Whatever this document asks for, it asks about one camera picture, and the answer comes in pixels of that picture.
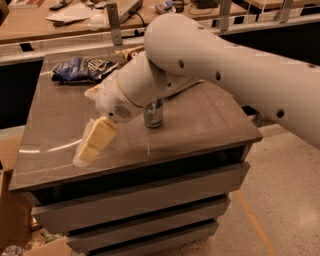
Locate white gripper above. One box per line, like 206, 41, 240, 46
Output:
73, 72, 142, 167

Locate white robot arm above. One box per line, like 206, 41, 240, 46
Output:
73, 14, 320, 167

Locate blue chip bag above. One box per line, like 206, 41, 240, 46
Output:
51, 57, 119, 84

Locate brown sea salt chip bag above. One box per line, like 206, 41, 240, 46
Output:
115, 45, 205, 100

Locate silver blue drink can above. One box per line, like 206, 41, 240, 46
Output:
143, 98, 163, 128

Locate grey drawer cabinet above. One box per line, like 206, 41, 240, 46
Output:
9, 53, 262, 256

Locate white papers on desk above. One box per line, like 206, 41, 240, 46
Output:
46, 3, 95, 23

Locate wooden desk in background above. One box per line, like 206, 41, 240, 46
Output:
0, 0, 249, 46

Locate cardboard box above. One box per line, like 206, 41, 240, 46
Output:
0, 134, 73, 256

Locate black cable on desk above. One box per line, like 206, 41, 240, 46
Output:
128, 10, 150, 38

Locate grey metal post left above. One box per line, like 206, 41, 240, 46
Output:
106, 3, 122, 46

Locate grey metal post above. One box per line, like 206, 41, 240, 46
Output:
106, 3, 122, 46
218, 0, 232, 31

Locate grey metal post middle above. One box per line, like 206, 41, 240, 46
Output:
218, 0, 232, 31

